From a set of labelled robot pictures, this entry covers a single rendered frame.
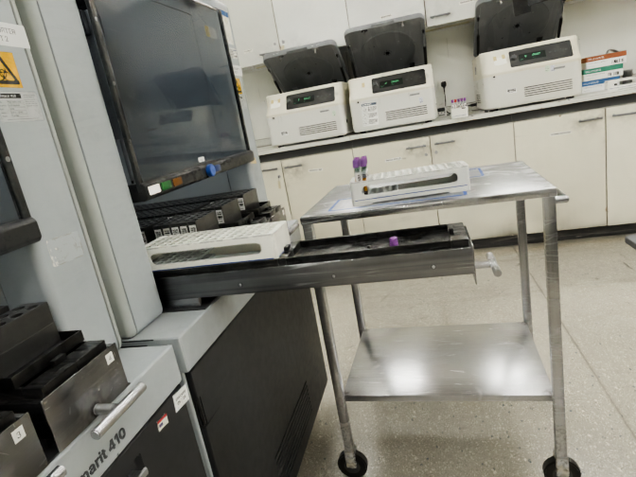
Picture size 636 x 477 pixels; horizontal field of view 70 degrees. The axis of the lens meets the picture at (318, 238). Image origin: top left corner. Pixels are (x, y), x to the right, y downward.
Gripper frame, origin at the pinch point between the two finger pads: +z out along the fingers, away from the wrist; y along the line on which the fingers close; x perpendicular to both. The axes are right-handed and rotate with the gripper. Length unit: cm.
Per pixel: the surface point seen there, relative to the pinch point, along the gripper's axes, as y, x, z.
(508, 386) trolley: 15, 13, 90
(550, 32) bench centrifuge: 266, -63, -1
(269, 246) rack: -20, 53, 30
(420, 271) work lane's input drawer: -21, 26, 39
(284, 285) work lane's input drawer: -21, 51, 38
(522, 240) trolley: 53, 0, 64
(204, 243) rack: -20, 66, 27
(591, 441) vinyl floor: 28, -8, 121
